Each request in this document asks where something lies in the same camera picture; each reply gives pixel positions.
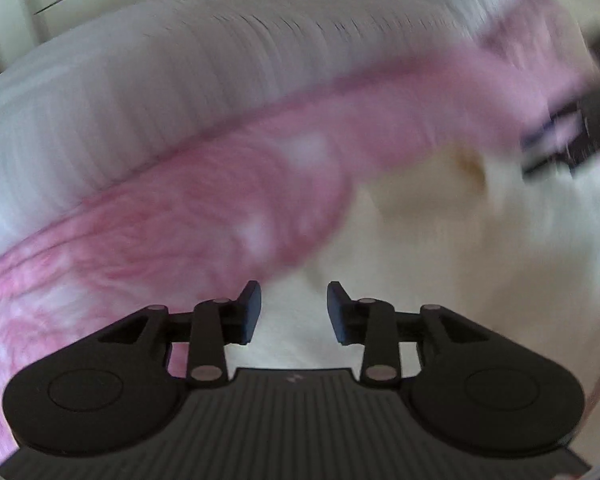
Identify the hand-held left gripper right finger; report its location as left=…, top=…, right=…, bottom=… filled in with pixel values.
left=327, top=281, right=500, bottom=390

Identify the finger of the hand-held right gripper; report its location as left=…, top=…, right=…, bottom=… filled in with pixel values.
left=521, top=104, right=577, bottom=177

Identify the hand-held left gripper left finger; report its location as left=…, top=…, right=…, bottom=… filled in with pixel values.
left=96, top=281, right=264, bottom=389

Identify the white fluffy garment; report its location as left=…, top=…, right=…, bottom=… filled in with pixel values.
left=220, top=140, right=600, bottom=411

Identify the pink floral blanket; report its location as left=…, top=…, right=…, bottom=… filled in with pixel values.
left=0, top=0, right=598, bottom=467

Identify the grey striped quilt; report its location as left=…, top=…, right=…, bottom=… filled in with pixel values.
left=0, top=0, right=531, bottom=266

